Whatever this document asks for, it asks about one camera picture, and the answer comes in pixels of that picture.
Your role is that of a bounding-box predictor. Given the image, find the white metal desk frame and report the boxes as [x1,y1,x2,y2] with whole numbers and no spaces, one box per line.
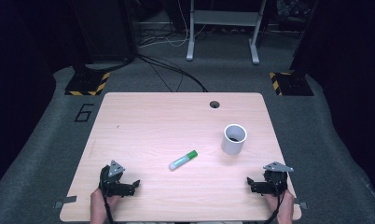
[186,0,268,65]

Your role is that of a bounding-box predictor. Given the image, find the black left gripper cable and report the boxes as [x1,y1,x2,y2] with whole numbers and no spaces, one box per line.
[102,191,117,224]

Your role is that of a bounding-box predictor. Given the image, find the black cabinet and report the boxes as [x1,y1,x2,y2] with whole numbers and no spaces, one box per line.
[67,0,137,64]

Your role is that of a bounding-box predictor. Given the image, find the green and white marker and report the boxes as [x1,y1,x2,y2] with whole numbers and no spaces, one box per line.
[168,149,199,172]

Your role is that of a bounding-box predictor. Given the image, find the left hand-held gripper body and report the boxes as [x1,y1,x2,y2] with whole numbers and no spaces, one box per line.
[98,160,129,198]

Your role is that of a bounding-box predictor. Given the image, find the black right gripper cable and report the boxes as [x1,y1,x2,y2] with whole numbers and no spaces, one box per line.
[262,191,285,224]

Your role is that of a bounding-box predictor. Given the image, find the black hazard-striped stand base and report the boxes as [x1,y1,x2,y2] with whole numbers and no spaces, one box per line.
[64,70,111,97]
[268,71,315,97]

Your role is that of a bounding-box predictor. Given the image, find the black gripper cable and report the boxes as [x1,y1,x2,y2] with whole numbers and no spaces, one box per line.
[102,191,117,224]
[262,191,285,224]

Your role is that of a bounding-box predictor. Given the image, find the white floor cables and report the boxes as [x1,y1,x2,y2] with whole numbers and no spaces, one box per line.
[138,0,208,49]

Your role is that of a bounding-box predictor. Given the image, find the white cup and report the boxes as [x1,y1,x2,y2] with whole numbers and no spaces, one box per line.
[220,123,248,156]

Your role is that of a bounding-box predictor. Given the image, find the person's right hand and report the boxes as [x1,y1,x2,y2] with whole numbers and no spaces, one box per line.
[264,189,296,218]

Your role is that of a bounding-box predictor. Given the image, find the black floor cables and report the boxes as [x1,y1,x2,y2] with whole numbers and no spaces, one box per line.
[134,53,209,93]

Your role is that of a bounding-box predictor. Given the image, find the person's left hand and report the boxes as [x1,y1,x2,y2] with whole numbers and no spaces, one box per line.
[90,187,121,217]

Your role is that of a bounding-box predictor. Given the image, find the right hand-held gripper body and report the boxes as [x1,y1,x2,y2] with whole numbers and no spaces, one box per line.
[259,161,295,197]

